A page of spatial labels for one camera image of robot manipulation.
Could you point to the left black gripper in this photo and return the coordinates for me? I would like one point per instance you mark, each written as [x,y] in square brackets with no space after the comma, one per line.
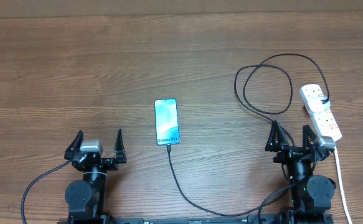
[111,163]

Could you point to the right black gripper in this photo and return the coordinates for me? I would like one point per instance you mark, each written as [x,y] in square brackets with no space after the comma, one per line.
[288,152]

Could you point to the Samsung Galaxy smartphone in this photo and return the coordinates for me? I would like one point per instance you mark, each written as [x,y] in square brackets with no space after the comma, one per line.
[167,125]

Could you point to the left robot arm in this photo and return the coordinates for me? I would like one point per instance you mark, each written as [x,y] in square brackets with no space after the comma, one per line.
[86,197]

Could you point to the white charger adapter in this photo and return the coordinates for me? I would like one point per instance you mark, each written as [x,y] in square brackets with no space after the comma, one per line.
[317,104]

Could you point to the white power strip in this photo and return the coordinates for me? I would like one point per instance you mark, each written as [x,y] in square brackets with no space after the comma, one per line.
[324,122]

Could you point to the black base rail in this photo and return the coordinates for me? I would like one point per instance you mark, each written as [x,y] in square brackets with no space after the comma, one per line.
[250,219]

